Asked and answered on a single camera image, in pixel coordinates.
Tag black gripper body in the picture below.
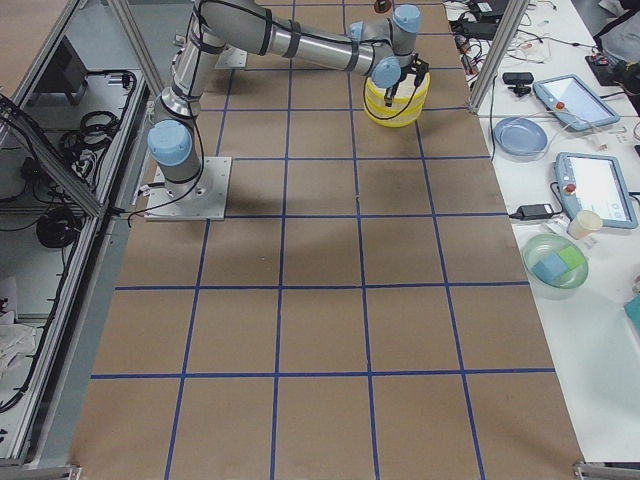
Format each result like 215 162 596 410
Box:
384 56 430 107

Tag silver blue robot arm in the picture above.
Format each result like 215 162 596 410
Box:
147 1 428 202

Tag black webcam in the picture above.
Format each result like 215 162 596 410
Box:
502 72 534 98

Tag blue plate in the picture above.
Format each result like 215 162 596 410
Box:
493 117 548 157

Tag upper teach pendant tablet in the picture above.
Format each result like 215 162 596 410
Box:
532 74 620 131

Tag teach pendant tablet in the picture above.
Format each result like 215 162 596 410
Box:
554 152 638 229
532 74 620 131

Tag black power adapter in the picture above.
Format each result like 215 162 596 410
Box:
509 203 562 221

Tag lower teach pendant tablet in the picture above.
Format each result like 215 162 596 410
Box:
554 152 638 229

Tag beige paper cup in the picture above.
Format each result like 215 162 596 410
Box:
567 210 603 240

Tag blue sponge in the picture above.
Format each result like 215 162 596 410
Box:
531 252 571 286

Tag green glass bowl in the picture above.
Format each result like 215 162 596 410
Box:
521 233 589 300

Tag green sponge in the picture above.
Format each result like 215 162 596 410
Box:
557 245 586 270

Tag white crumpled cloth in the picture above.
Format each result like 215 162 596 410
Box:
0 277 37 386

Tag aluminium frame post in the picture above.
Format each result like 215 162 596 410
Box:
468 0 529 114

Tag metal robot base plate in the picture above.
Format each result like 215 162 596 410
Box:
143 156 232 221

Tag coiled black cables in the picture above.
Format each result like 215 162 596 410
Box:
19 69 139 251

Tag aluminium side frame rail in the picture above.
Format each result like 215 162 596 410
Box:
1 1 172 470

